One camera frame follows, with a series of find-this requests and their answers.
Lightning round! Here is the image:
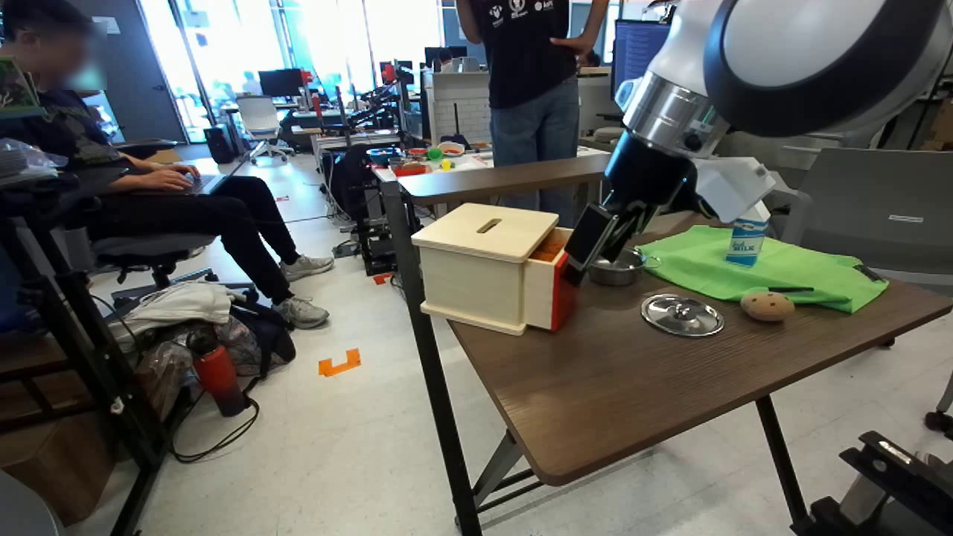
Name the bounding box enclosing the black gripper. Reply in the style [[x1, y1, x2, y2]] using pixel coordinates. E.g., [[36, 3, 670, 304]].
[[563, 131, 696, 289]]

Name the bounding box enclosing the wooden drawer with orange front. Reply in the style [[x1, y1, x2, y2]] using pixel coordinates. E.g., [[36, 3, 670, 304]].
[[521, 225, 577, 336]]

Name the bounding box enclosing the brown plush toy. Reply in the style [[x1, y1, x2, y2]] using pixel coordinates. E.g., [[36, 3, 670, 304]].
[[739, 289, 798, 328]]

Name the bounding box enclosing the light wooden drawer cabinet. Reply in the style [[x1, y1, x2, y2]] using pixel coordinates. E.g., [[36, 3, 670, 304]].
[[411, 202, 559, 339]]

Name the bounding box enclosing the green cloth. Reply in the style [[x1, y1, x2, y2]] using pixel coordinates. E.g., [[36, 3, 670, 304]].
[[633, 225, 889, 319]]

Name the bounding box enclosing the grey desk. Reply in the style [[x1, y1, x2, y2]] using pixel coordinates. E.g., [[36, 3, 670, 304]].
[[371, 147, 609, 226]]

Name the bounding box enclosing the blue computer monitor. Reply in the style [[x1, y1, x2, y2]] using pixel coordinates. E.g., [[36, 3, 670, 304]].
[[608, 19, 670, 101]]

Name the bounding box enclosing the standing person in black shirt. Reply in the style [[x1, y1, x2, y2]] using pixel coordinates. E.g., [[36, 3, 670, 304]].
[[456, 0, 609, 226]]

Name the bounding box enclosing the grey chair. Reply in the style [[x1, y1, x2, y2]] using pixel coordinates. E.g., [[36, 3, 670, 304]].
[[772, 147, 953, 292]]

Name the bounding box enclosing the black backpack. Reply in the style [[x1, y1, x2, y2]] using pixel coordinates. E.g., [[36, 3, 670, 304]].
[[108, 296, 298, 399]]

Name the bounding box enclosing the white office chair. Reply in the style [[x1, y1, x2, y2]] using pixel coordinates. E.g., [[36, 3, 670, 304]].
[[234, 95, 288, 162]]

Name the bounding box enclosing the black metal base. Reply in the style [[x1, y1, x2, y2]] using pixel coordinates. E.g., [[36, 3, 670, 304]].
[[806, 430, 953, 536]]

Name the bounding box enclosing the seated person in dark clothes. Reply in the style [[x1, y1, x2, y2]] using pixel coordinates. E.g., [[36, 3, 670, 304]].
[[0, 0, 337, 335]]

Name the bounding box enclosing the red water bottle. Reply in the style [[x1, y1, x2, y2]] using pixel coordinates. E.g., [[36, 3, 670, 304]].
[[186, 331, 249, 418]]

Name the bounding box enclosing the white cloth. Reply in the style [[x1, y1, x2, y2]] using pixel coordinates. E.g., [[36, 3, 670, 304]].
[[119, 281, 234, 336]]

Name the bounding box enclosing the black office chair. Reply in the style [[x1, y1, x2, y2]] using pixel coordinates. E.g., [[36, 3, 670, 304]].
[[85, 234, 216, 292]]

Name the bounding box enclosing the black metal stand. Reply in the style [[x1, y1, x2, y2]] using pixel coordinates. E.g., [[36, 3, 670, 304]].
[[0, 211, 172, 536]]

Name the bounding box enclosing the brown cardboard box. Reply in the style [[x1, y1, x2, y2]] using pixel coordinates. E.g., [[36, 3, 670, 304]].
[[0, 415, 115, 532]]

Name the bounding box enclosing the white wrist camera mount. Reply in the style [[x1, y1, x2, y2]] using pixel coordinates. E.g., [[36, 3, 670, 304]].
[[693, 155, 781, 226]]

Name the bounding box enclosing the black table leg frame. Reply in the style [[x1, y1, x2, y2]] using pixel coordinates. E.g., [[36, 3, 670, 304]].
[[380, 183, 812, 536]]

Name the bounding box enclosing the black floor cable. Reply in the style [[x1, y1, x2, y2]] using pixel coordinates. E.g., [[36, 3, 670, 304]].
[[166, 398, 261, 468]]

